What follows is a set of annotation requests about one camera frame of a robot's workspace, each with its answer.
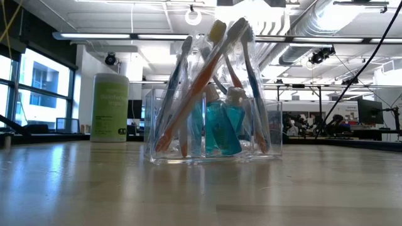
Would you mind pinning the blue mouthwash bottle white cap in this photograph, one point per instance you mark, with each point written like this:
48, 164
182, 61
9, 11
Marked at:
220, 128
235, 116

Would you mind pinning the clear acrylic organizer box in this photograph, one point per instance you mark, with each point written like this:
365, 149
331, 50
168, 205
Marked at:
150, 132

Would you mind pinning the small black monitor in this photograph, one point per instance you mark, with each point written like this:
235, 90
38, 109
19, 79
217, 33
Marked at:
134, 109

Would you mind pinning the green disinfecting wipes canister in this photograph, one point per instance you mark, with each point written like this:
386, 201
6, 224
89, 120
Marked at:
110, 110

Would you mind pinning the background robot arms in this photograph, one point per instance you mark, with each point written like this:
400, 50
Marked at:
295, 122

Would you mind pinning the long ceiling light bar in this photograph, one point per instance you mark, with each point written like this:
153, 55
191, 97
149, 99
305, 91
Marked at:
326, 39
94, 36

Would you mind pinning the open laptop screen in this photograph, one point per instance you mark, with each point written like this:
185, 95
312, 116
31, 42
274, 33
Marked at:
67, 125

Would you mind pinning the person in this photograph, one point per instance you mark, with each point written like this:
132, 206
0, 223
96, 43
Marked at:
337, 120

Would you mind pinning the black computer monitor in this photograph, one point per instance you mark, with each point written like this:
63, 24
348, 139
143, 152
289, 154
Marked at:
370, 111

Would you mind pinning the black desk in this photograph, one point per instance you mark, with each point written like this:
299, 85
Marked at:
377, 133

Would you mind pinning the black diagonal strut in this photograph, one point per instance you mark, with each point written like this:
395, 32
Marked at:
12, 124

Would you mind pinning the black ceiling camera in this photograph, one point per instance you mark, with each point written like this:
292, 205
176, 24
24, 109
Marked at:
110, 59

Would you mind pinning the silver ventilation duct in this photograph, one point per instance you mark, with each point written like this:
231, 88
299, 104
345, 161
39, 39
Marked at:
301, 28

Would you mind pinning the small silver post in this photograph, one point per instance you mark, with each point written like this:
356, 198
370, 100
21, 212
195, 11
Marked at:
7, 141

